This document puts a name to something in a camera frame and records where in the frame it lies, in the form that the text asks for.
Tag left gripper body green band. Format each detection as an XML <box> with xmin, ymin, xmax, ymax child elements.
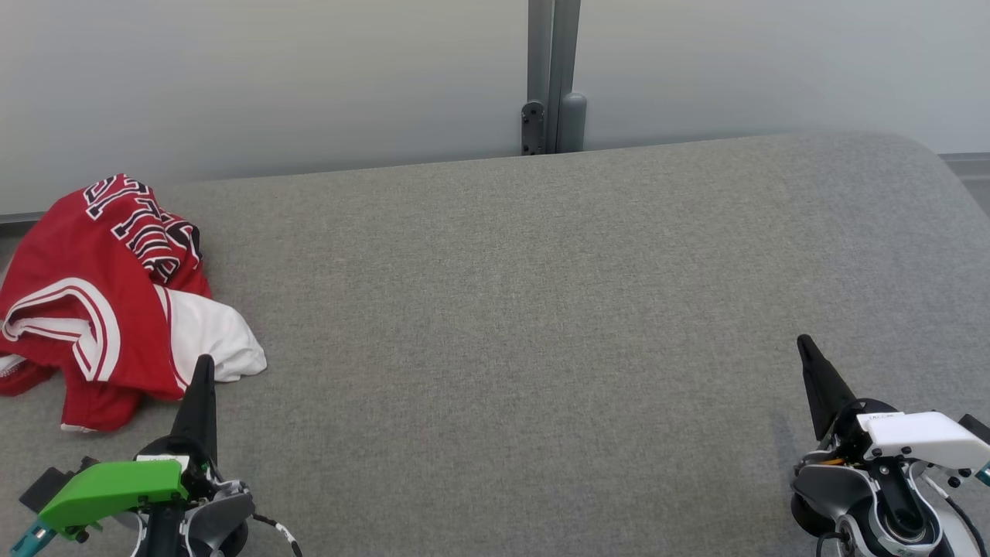
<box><xmin>37</xmin><ymin>436</ymin><xmax>219</xmax><ymax>540</ymax></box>

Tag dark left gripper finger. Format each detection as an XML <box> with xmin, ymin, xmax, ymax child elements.
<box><xmin>172</xmin><ymin>354</ymin><xmax>219</xmax><ymax>465</ymax></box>

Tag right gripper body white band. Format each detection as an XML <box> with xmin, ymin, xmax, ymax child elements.
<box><xmin>831</xmin><ymin>398</ymin><xmax>990</xmax><ymax>471</ymax></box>

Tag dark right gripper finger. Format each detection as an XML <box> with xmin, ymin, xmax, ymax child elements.
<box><xmin>797</xmin><ymin>334</ymin><xmax>858</xmax><ymax>442</ymax></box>

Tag red shorts with white stripe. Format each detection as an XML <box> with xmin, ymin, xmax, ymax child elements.
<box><xmin>0</xmin><ymin>354</ymin><xmax>144</xmax><ymax>432</ymax></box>

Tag red number 23 jersey shirt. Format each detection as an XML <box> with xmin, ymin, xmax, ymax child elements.
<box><xmin>0</xmin><ymin>174</ymin><xmax>268</xmax><ymax>403</ymax></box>

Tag grey fabric sofa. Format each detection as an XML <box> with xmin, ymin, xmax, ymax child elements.
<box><xmin>0</xmin><ymin>132</ymin><xmax>990</xmax><ymax>557</ymax></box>

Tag black right camera cable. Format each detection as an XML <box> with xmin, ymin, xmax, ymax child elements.
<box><xmin>944</xmin><ymin>495</ymin><xmax>990</xmax><ymax>557</ymax></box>

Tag teal left camera connector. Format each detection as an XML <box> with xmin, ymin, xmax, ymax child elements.
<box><xmin>9</xmin><ymin>521</ymin><xmax>49</xmax><ymax>556</ymax></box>

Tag black white-banded left arm cable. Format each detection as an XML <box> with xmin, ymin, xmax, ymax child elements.
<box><xmin>251</xmin><ymin>513</ymin><xmax>304</xmax><ymax>557</ymax></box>

